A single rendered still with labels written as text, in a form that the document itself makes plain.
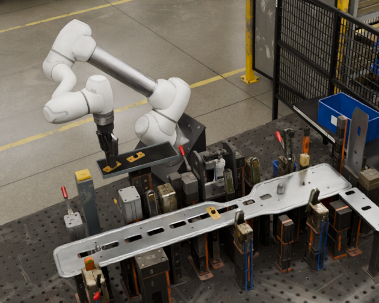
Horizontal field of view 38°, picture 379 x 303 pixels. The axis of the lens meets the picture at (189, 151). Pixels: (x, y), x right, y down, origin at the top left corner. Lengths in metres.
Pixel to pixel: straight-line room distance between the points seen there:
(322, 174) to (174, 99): 0.86
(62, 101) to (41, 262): 0.91
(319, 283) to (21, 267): 1.41
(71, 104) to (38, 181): 2.38
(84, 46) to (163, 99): 0.49
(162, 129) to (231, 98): 2.54
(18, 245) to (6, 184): 1.74
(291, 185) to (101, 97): 0.98
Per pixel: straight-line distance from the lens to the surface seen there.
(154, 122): 2.93
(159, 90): 2.93
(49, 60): 2.85
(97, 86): 2.31
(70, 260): 2.39
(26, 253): 2.93
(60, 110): 2.28
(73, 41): 2.82
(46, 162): 4.82
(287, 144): 2.70
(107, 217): 3.02
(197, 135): 3.04
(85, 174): 2.56
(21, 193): 4.53
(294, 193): 2.62
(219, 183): 2.68
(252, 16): 5.47
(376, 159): 2.85
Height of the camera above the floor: 2.63
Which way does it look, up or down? 34 degrees down
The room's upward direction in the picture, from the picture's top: 4 degrees counter-clockwise
